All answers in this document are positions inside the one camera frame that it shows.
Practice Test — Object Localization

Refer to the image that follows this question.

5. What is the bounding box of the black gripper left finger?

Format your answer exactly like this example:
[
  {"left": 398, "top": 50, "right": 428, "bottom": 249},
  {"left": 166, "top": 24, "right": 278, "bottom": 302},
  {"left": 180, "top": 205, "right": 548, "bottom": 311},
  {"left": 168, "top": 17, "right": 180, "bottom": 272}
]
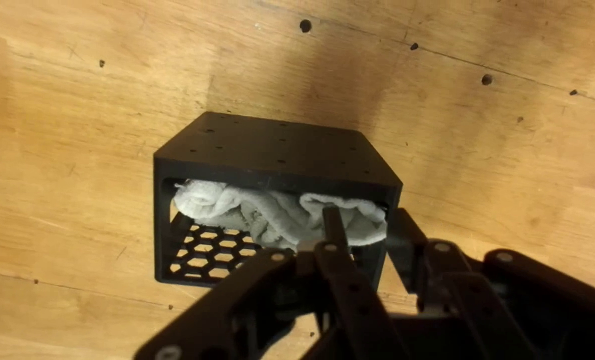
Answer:
[{"left": 134, "top": 205, "right": 414, "bottom": 360}]

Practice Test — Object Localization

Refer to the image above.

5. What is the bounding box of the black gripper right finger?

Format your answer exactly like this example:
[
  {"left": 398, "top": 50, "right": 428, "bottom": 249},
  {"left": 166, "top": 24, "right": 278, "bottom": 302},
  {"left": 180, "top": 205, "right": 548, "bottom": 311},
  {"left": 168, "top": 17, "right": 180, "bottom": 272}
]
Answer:
[{"left": 386, "top": 205, "right": 595, "bottom": 360}]

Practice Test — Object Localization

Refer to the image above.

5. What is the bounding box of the white towel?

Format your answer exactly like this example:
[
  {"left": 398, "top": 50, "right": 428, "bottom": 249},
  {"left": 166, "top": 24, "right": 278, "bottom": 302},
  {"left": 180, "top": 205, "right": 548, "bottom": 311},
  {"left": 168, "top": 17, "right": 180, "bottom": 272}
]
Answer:
[{"left": 172, "top": 178, "right": 390, "bottom": 251}]

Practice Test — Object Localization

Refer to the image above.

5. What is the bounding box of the black perforated box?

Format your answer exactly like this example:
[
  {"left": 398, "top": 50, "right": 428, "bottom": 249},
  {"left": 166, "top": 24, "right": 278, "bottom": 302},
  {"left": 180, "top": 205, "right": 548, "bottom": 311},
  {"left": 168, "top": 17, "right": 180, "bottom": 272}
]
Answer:
[{"left": 152, "top": 109, "right": 406, "bottom": 287}]

